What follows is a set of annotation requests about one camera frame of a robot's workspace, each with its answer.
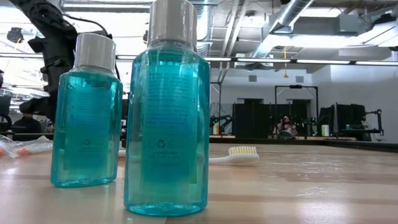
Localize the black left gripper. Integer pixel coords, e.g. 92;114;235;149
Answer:
19;92;58;124

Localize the orange and white toothbrush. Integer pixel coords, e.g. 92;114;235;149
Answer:
208;145;261;165
0;136;18;159
14;141;54;157

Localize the person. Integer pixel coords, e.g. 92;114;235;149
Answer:
272;114;299;139
12;112;43;135

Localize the black monitor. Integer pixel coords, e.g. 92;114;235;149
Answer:
0;95;12;124

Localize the blue mouthwash bottle white cap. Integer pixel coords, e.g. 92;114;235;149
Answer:
50;32;124;189
123;0;211;218

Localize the black ceiling-hung device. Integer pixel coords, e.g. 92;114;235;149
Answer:
6;27;25;44

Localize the yellow hanging pendant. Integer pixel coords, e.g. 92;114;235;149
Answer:
282;46;289;79

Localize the grey ceiling air unit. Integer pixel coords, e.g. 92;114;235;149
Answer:
338;14;374;35

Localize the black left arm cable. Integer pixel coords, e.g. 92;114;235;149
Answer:
63;13;121;82

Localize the ribbed silver ventilation duct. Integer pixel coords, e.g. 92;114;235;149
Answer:
194;2;215;57

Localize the black partition wall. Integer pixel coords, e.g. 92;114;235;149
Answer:
232;98;312;139

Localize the large silver ventilation duct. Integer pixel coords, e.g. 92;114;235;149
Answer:
248;0;315;60

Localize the black aluminium rig frame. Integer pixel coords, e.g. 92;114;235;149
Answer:
0;132;398;152

